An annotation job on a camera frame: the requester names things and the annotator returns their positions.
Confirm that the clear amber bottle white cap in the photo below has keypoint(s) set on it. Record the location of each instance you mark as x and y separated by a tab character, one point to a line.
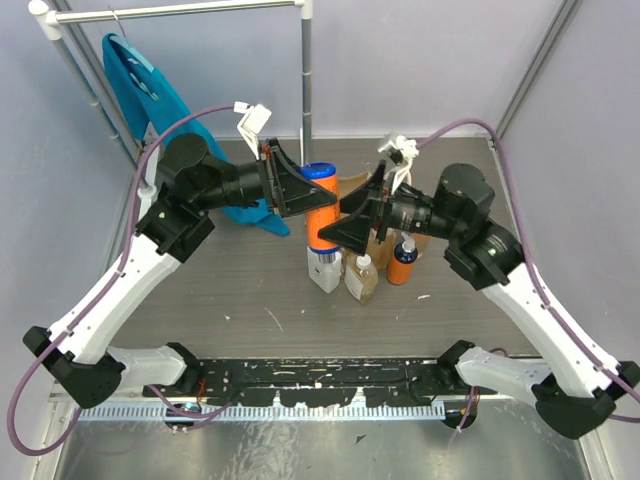
361	277

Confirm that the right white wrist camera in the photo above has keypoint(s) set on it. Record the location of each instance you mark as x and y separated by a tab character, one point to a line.
402	151

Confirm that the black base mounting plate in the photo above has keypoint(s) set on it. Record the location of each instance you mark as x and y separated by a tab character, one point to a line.
321	382

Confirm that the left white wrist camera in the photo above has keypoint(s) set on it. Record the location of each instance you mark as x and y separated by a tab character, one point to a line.
252	121

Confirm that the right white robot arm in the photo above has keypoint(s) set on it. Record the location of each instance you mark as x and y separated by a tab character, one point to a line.
525	310

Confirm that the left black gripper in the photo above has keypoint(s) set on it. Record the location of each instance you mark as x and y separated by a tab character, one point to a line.
271	178

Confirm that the orange bottle blue cap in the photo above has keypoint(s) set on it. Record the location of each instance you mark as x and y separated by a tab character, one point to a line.
324	174

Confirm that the teal cloth shirt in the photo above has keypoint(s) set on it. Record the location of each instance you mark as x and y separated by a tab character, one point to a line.
146	97

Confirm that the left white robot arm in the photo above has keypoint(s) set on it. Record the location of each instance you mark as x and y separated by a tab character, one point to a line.
77	350

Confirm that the aluminium frame rail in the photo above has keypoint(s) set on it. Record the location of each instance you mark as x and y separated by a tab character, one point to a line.
568	396

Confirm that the white bottle black cap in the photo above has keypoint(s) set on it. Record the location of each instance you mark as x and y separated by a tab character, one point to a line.
325	269

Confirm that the blue orange pump bottle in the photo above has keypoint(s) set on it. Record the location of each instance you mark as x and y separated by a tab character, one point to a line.
401	265

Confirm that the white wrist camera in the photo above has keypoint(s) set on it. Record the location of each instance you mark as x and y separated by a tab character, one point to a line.
252	121
402	151

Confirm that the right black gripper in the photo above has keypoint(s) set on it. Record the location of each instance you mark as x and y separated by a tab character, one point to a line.
362	200

